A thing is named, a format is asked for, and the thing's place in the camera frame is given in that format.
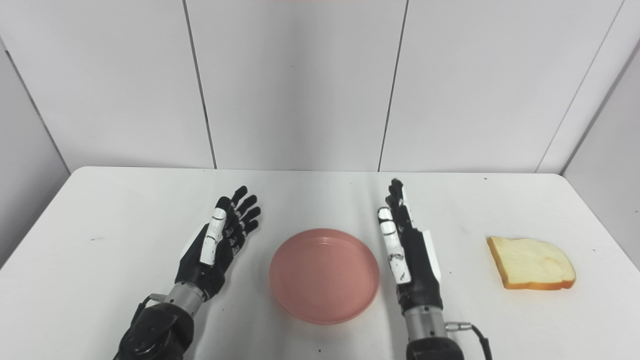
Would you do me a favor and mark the pink round plate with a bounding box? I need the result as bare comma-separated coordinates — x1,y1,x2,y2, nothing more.
269,228,381,326

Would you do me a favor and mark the slice of white bread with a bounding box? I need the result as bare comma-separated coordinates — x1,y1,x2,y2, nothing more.
487,236,577,292

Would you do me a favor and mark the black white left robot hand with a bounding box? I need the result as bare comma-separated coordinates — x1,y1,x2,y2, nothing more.
175,185,262,302

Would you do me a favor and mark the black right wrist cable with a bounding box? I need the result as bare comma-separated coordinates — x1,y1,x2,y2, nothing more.
445,321,494,360

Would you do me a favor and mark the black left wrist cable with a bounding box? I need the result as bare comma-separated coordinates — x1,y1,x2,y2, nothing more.
129,293,167,322

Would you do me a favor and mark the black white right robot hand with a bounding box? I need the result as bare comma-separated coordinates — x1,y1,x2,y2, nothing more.
377,178,445,316

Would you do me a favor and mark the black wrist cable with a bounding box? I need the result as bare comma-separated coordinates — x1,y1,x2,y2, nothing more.
129,293,167,322
445,321,494,360

